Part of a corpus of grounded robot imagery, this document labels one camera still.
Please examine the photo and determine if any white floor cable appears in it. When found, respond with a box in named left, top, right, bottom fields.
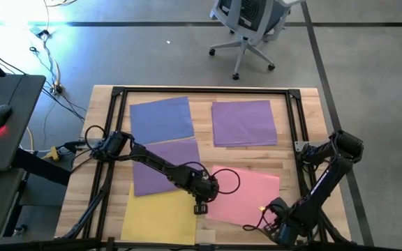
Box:
left=42, top=0, right=78, bottom=96

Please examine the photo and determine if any pink paper sheet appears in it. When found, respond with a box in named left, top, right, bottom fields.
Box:
left=205, top=165, right=281, bottom=228

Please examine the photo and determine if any black aluminium table frame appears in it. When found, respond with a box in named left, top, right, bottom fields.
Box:
left=56, top=85, right=354, bottom=251

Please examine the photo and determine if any black plug cluster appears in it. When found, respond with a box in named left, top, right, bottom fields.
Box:
left=49, top=82, right=65, bottom=96

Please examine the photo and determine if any grey power adapter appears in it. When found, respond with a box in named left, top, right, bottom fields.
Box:
left=29, top=24, right=51, bottom=40

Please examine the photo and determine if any yellow paper sheet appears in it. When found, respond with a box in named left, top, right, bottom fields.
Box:
left=120, top=183, right=199, bottom=246

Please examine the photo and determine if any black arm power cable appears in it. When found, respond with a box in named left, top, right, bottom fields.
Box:
left=56, top=138, right=97, bottom=156

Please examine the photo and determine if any blue paper sheet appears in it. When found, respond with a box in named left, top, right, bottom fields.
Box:
left=129, top=96, right=195, bottom=146

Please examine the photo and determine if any yellow clamp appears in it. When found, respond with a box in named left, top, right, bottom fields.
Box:
left=41, top=146, right=61, bottom=162

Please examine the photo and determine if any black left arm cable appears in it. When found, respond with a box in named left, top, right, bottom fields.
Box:
left=83, top=124, right=241, bottom=195

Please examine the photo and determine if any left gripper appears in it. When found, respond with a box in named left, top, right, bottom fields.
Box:
left=188, top=173, right=221, bottom=215

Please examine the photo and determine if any grey office chair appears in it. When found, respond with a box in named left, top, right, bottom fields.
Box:
left=208, top=0, right=306, bottom=81

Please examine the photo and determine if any black caster wheel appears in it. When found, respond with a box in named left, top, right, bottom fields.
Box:
left=12, top=224, right=28, bottom=237

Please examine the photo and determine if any yellow cable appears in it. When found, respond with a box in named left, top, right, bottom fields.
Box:
left=25, top=125, right=35, bottom=153

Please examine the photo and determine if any purple paper sheet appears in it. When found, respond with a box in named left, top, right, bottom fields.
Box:
left=132, top=138, right=202, bottom=198
left=211, top=100, right=279, bottom=148

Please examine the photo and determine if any black desk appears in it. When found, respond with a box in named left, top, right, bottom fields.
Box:
left=0, top=74, right=72, bottom=247

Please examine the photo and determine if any black floor cable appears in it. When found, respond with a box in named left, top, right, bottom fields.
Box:
left=0, top=34, right=87, bottom=123

